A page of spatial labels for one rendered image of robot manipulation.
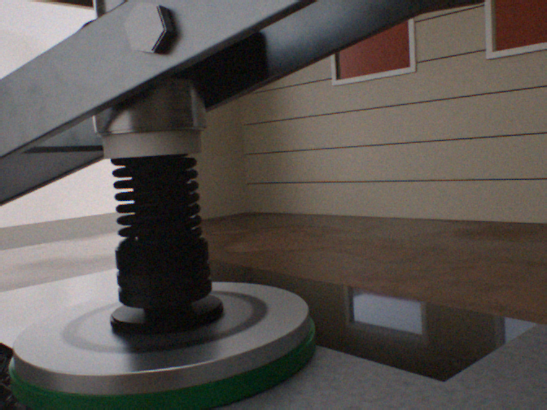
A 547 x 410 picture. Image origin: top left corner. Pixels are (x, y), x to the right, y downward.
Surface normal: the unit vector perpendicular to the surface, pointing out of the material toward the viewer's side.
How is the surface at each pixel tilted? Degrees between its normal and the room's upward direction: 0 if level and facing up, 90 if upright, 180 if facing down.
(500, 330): 0
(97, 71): 90
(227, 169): 90
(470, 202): 90
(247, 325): 0
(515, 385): 0
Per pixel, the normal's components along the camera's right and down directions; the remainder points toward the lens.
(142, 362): -0.07, -0.99
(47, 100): -0.43, 0.11
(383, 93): -0.70, 0.11
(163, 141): 0.42, 0.05
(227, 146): 0.71, 0.02
